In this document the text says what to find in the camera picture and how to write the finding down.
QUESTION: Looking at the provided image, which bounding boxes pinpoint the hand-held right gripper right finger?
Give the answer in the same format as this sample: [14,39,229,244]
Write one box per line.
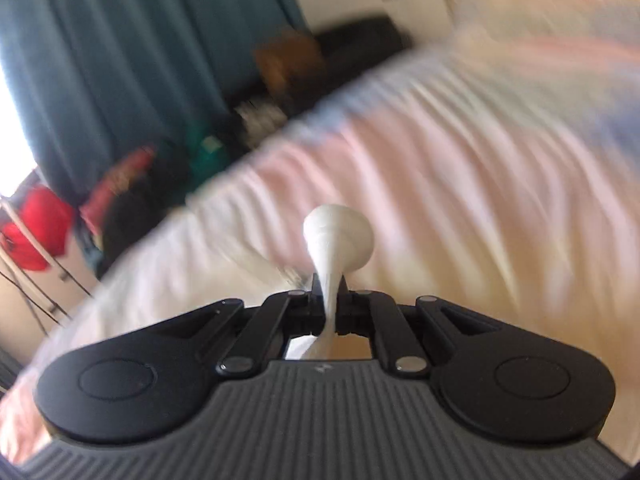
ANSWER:
[336,275,501,378]

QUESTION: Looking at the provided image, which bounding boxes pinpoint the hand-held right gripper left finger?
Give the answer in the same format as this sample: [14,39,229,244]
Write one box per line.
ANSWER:
[150,274,329,378]

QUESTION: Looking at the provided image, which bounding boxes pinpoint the cream pants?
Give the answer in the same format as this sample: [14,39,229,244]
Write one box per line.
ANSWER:
[284,203,375,361]

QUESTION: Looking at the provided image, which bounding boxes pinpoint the pile of mixed clothes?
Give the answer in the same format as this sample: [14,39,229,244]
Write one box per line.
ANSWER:
[80,125,282,273]

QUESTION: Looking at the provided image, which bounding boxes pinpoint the pastel bed sheet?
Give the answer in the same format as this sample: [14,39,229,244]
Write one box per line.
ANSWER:
[0,0,640,467]

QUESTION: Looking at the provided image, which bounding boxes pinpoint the brown paper bag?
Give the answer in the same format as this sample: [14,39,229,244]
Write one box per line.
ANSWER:
[254,29,327,97]

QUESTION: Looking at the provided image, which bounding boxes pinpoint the black armchair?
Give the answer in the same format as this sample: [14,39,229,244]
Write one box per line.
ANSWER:
[225,16,417,127]

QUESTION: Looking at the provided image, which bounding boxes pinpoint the garment steamer stand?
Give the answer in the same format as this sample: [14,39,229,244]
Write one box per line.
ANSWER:
[0,194,97,333]

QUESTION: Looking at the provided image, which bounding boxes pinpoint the red cloth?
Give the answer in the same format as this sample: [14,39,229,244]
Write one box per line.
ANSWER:
[0,185,76,272]

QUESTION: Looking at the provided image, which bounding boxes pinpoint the wide blue curtain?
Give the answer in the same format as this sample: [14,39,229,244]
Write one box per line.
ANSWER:
[0,0,307,207]

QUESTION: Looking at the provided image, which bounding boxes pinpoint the dark framed window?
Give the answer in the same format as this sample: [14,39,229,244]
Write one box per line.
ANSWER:
[0,55,42,197]

